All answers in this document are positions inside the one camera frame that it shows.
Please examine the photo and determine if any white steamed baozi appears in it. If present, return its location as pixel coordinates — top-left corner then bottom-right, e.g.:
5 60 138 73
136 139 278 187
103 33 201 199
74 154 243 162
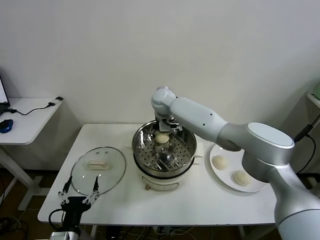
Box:
212 154 230 171
154 133 171 146
232 170 253 186

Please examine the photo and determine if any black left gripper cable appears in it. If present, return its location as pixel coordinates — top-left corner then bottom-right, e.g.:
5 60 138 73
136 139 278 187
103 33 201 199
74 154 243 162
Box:
48 208 66 230

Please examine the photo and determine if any black floor cable bundle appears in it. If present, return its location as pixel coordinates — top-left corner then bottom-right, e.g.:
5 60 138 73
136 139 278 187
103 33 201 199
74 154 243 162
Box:
0 216 29 240

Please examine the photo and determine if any black power cable with adapter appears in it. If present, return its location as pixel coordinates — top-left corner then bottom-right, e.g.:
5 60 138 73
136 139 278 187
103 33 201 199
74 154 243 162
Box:
292 123 317 174

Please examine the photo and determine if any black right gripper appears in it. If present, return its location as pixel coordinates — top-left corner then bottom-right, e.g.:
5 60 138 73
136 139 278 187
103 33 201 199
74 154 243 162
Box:
154 112 174 134

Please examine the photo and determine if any small black grey adapter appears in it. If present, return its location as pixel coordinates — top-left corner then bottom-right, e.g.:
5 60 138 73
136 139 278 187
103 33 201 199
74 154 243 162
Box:
48 96 63 107

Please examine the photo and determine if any white power strip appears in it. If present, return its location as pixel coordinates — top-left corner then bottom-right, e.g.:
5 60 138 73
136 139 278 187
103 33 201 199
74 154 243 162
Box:
153 226 176 237

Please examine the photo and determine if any white round plate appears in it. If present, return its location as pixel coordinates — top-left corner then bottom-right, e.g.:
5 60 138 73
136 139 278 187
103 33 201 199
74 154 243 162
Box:
204 143 270 193

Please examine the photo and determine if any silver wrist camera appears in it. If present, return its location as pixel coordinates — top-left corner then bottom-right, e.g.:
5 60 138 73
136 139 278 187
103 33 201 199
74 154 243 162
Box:
49 231 81 240
159 119 183 133

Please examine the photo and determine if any white shelf with green mat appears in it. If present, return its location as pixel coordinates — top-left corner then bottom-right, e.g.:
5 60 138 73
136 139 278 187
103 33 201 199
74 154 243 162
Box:
306 79 320 109

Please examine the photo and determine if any black laptop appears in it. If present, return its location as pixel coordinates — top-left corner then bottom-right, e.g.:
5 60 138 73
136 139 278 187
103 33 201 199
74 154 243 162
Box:
0 73 11 116

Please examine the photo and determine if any blue computer mouse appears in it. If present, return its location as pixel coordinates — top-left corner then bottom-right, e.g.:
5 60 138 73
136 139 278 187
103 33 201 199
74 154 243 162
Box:
0 119 14 134

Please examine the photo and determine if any stainless steel steamer basket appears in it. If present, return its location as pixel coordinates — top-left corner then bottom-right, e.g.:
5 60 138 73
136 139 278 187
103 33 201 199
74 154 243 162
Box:
125 119 206 176

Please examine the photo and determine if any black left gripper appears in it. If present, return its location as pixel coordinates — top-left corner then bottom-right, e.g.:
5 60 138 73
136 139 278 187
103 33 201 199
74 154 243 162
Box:
58 176 101 232

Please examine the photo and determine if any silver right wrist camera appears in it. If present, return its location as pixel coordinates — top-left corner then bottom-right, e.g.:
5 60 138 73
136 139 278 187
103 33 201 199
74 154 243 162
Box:
159 119 183 133

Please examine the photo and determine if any white side desk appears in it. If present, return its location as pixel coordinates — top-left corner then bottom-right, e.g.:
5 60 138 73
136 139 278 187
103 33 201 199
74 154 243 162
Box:
0 97 64 211

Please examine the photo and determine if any black desk cable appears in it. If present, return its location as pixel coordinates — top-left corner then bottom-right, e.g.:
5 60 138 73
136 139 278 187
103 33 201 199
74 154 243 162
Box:
8 102 55 116

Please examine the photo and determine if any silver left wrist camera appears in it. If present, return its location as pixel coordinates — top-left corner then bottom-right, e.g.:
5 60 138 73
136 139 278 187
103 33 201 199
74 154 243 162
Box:
49 231 81 240

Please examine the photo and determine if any glass lid with cream handle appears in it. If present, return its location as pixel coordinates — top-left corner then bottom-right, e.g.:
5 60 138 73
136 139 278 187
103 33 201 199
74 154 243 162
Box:
70 146 127 196

